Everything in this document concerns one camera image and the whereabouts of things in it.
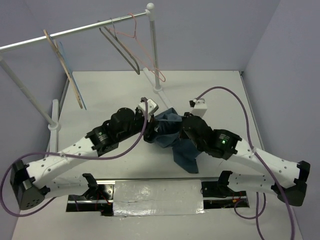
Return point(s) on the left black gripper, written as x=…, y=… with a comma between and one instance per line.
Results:
x=149, y=126

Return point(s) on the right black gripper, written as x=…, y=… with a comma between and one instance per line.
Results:
x=182, y=134

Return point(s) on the blue t shirt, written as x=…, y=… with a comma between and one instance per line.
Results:
x=168, y=136

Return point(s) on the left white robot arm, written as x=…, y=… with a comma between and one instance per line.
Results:
x=38, y=180

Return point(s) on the grey plastic hanger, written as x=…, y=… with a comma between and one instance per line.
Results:
x=112, y=37

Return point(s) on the white clothes rack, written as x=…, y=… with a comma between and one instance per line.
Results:
x=53, y=125

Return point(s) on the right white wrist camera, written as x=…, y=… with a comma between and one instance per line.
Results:
x=198, y=107

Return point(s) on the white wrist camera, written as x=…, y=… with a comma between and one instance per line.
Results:
x=148, y=107
x=198, y=107

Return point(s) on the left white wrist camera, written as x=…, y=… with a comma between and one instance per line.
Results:
x=148, y=107

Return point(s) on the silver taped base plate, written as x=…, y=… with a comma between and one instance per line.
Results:
x=156, y=197

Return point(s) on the blue wire hanger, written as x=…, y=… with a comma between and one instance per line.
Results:
x=58, y=48

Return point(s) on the pink wire hanger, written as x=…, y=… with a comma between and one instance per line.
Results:
x=159, y=76

